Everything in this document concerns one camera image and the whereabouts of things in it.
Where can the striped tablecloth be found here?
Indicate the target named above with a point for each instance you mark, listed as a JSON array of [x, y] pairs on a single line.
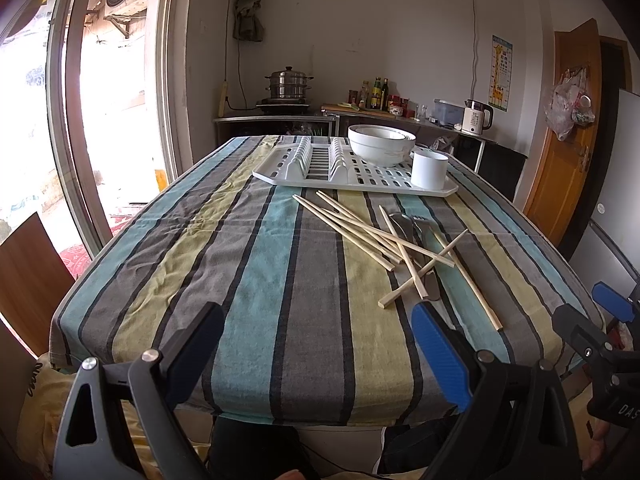
[[305, 341]]

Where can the white plastic dish rack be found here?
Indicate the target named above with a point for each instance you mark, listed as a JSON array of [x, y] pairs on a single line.
[[330, 164]]

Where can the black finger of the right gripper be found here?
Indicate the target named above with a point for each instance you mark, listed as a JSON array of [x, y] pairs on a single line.
[[580, 334]]

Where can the dark sauce bottle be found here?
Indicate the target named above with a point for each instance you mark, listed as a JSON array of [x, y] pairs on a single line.
[[384, 95]]

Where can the metal spoon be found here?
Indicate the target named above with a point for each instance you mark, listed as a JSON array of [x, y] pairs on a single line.
[[405, 229]]

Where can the white refrigerator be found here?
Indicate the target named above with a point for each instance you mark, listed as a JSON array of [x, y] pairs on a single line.
[[609, 249]]

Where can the clear plastic container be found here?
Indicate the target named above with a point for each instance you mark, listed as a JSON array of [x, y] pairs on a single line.
[[447, 114]]

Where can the wooden cutting board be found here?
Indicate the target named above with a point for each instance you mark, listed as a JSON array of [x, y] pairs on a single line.
[[349, 110]]

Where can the white electric kettle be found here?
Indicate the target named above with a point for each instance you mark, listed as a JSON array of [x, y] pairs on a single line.
[[477, 117]]

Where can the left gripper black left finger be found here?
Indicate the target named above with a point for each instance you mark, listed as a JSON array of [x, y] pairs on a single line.
[[159, 381]]

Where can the plastic bag on door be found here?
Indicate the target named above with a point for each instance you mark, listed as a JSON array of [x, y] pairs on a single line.
[[569, 104]]

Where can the stainless steel steamer pot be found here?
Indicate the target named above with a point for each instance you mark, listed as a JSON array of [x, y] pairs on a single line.
[[288, 84]]

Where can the metal fork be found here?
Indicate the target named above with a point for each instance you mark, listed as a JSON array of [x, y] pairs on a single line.
[[430, 279]]

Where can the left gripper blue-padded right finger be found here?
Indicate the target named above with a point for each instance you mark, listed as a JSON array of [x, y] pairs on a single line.
[[467, 378]]

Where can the metal kitchen shelf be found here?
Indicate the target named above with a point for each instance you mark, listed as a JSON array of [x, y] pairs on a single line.
[[227, 128]]

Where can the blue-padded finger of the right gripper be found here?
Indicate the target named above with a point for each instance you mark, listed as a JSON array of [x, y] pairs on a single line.
[[616, 305]]

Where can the orange wooden door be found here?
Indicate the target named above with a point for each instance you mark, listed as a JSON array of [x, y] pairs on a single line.
[[563, 166]]

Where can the induction cooktop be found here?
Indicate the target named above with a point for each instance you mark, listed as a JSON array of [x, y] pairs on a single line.
[[283, 107]]

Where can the wooden chair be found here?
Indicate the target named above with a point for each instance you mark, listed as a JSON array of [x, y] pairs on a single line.
[[34, 280]]

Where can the giraffe wall poster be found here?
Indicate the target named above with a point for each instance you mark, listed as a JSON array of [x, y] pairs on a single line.
[[501, 73]]

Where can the white utensil cup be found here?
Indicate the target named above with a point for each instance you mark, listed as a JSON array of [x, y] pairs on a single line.
[[429, 169]]

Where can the large white bowl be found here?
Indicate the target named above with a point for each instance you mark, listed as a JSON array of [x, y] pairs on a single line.
[[381, 145]]

